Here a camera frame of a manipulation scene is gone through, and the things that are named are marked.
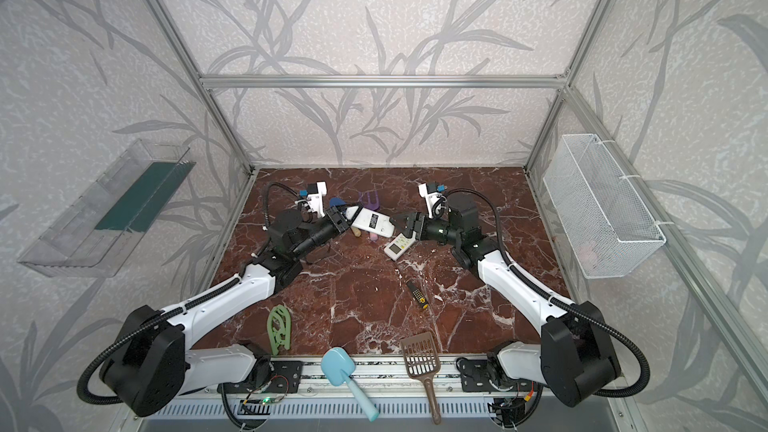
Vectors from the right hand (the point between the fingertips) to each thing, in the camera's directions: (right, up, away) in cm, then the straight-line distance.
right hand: (398, 211), depth 77 cm
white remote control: (-8, -2, -2) cm, 8 cm away
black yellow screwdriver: (+6, -25, +9) cm, 27 cm away
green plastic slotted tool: (-33, -32, +4) cm, 46 cm away
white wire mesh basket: (+44, -2, -15) cm, 46 cm away
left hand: (-8, +3, -4) cm, 9 cm away
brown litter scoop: (+6, -39, 0) cm, 40 cm away
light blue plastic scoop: (-16, -40, -1) cm, 43 cm away
